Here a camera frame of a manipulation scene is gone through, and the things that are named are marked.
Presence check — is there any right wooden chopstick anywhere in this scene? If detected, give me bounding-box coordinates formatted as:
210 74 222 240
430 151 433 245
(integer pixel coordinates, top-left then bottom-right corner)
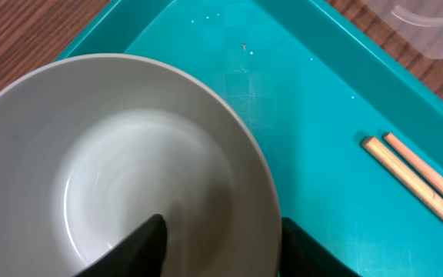
383 132 443 196

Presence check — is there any clear plastic bin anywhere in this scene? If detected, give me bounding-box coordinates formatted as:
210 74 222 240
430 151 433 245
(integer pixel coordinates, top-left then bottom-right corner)
364 0 443 59

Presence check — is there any grey ceramic bowl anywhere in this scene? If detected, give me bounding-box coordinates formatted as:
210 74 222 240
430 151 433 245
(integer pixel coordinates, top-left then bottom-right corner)
0 54 281 276

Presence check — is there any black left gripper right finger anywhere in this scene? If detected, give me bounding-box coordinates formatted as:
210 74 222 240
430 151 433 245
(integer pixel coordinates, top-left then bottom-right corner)
279 217 359 277

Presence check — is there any teal plastic tray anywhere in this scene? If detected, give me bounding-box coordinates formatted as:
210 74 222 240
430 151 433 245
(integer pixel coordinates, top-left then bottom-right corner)
62 0 443 276

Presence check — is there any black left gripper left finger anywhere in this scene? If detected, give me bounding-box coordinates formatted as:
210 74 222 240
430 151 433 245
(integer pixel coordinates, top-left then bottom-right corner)
76 214 168 277

